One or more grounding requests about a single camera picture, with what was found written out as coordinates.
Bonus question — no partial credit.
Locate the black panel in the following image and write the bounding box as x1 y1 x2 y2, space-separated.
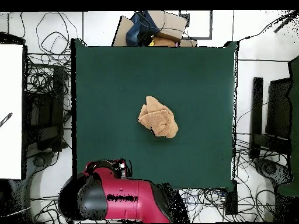
265 78 293 141

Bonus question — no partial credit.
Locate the black equipment rack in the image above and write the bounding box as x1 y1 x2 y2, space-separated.
23 65 71 152

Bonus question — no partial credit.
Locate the dark stand foot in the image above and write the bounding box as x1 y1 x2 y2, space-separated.
253 157 293 186
27 151 57 170

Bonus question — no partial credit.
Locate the striped black rod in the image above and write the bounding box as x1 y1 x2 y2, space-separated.
0 112 13 128

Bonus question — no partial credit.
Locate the white board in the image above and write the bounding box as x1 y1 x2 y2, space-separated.
0 44 24 180

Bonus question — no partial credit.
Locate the black power box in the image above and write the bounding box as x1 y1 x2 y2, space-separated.
224 184 238 215

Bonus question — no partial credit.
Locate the orange brown cloth item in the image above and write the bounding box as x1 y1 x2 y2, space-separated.
151 36 178 47

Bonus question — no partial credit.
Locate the large cardboard box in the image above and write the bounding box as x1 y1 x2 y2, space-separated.
147 10 189 43

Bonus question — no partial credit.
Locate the blue bag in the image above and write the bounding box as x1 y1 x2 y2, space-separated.
126 10 159 47

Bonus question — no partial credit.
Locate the dark green table cloth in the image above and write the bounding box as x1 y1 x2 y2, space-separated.
71 38 239 192

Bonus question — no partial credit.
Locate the flat cardboard sheet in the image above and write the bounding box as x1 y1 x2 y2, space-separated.
112 15 135 47

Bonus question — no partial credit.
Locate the orange terry towel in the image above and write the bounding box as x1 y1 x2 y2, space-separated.
137 96 179 139

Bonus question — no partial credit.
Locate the black upright bar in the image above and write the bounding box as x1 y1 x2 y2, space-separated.
249 76 264 160

